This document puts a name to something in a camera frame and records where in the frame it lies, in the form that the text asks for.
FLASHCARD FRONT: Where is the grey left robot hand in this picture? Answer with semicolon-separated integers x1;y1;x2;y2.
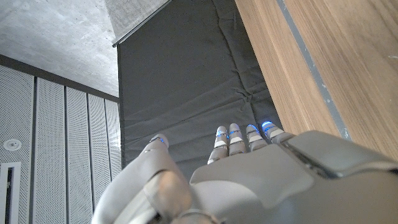
91;121;398;224

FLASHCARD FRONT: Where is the black backdrop curtain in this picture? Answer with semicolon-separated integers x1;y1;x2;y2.
117;0;284;181

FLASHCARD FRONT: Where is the round white ceiling detector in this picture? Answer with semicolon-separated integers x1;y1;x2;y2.
2;139;22;152

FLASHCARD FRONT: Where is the grey curtain rail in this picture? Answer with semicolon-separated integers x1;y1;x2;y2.
112;0;172;48

